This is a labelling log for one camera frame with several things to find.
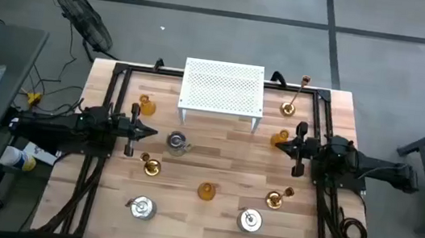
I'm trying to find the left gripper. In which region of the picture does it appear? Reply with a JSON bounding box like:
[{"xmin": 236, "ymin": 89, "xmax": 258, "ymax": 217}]
[{"xmin": 112, "ymin": 101, "xmax": 161, "ymax": 161}]

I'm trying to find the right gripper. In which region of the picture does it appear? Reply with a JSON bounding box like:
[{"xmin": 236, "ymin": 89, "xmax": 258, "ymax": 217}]
[{"xmin": 272, "ymin": 119, "xmax": 321, "ymax": 180}]

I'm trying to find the amber ribbed glass candle holder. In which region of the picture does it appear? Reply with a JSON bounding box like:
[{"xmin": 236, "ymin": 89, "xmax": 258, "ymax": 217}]
[
  {"xmin": 196, "ymin": 180, "xmax": 218, "ymax": 203},
  {"xmin": 269, "ymin": 127, "xmax": 291, "ymax": 149},
  {"xmin": 137, "ymin": 93, "xmax": 158, "ymax": 118}
]

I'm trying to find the silver tin candle with tag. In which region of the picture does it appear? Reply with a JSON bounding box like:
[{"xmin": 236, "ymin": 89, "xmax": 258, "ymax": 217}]
[
  {"xmin": 235, "ymin": 205, "xmax": 265, "ymax": 236},
  {"xmin": 164, "ymin": 129, "xmax": 196, "ymax": 159},
  {"xmin": 123, "ymin": 193, "xmax": 159, "ymax": 223}
]

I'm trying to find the tall brass candlestick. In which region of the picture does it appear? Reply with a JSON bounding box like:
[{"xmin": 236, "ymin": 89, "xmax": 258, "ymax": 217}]
[{"xmin": 278, "ymin": 72, "xmax": 312, "ymax": 120}]

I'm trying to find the black clamp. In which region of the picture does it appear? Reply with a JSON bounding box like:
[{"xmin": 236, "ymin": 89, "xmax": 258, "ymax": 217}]
[
  {"xmin": 269, "ymin": 69, "xmax": 289, "ymax": 86},
  {"xmin": 152, "ymin": 56, "xmax": 166, "ymax": 73}
]

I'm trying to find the white perforated metal shelf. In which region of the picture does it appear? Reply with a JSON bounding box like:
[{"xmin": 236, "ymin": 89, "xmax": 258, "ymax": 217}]
[{"xmin": 174, "ymin": 56, "xmax": 269, "ymax": 136}]

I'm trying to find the white paper card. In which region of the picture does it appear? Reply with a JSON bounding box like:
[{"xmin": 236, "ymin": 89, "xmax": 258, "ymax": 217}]
[{"xmin": 22, "ymin": 140, "xmax": 62, "ymax": 169}]

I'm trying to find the black floor fan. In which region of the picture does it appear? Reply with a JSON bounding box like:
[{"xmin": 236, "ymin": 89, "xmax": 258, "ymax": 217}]
[{"xmin": 46, "ymin": 0, "xmax": 127, "ymax": 66}]

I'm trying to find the white bottle with yellow cap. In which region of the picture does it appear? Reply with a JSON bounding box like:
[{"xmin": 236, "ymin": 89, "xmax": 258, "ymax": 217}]
[{"xmin": 0, "ymin": 144, "xmax": 39, "ymax": 173}]

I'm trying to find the grey side table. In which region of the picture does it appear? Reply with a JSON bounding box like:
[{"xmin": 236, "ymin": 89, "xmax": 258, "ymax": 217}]
[{"xmin": 0, "ymin": 22, "xmax": 51, "ymax": 133}]

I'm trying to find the coiled black cable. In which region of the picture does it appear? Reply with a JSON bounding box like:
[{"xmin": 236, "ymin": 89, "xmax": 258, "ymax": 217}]
[{"xmin": 335, "ymin": 206, "xmax": 377, "ymax": 238}]

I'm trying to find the yellow cable connector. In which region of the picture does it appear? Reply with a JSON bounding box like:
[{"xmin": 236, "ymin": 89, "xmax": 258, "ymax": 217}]
[{"xmin": 25, "ymin": 90, "xmax": 44, "ymax": 110}]

